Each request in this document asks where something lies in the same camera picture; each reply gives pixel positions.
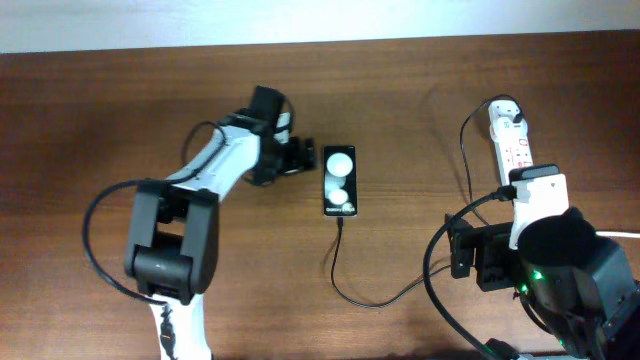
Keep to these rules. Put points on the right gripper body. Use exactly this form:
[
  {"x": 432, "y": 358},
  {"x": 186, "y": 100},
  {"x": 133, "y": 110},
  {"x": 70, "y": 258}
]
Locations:
[{"x": 497, "y": 263}]

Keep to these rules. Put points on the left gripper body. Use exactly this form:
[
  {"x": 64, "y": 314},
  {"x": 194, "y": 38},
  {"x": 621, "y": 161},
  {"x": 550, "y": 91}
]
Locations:
[{"x": 290, "y": 157}]

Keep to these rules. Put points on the black smartphone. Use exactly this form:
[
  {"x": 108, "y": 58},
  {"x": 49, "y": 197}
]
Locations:
[{"x": 340, "y": 196}]

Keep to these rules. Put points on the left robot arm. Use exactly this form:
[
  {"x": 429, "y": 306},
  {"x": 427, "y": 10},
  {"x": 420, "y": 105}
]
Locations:
[{"x": 173, "y": 239}]

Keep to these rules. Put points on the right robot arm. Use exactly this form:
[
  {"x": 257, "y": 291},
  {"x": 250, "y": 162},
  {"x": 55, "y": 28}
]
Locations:
[{"x": 573, "y": 282}]

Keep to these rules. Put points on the white USB charger adapter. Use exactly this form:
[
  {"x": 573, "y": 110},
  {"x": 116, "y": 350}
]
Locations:
[{"x": 507, "y": 121}]

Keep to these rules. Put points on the white power strip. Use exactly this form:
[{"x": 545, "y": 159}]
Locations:
[{"x": 512, "y": 155}]

